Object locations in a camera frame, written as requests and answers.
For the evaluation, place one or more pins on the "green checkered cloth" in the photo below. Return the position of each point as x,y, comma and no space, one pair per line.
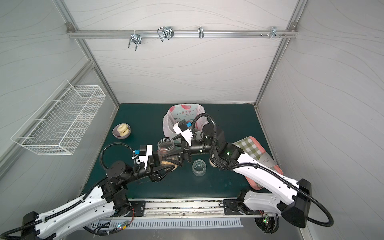
253,148

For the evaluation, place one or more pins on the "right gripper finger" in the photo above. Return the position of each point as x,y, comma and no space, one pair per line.
178,139
173,158

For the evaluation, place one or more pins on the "metal u-bolt clamp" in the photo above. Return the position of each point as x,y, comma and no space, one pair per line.
135,40

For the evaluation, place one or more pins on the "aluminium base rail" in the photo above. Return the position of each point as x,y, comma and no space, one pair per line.
180,207

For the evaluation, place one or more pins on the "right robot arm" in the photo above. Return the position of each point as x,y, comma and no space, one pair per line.
288,198

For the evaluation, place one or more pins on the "metal bracket clamp right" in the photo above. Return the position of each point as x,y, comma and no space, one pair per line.
274,33

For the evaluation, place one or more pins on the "beige lid glass peanut jar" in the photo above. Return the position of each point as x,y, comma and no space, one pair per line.
199,168

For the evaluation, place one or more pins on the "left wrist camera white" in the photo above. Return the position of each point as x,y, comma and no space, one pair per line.
143,154

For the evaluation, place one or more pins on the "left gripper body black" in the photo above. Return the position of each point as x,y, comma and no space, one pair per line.
152,168

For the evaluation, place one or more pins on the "grey bowl with buns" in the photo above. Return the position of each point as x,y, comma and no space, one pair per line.
121,131

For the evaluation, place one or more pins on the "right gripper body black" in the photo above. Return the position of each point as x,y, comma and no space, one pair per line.
185,151

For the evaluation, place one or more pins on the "aluminium crossbar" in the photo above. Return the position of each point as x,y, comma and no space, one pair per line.
179,34

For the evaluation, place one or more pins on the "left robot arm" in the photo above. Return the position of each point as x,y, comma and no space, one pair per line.
107,198

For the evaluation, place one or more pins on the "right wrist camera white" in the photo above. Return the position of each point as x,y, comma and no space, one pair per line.
183,128

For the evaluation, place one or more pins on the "white vent strip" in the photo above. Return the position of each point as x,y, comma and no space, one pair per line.
197,223

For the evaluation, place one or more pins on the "small metal ring clamp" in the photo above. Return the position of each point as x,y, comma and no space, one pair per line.
201,32

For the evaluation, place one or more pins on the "white wire basket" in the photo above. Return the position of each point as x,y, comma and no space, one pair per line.
57,127

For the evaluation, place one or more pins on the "metal hook clamp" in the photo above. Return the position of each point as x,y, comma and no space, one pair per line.
165,32

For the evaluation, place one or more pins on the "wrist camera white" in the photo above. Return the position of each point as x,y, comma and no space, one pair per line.
143,154
183,128

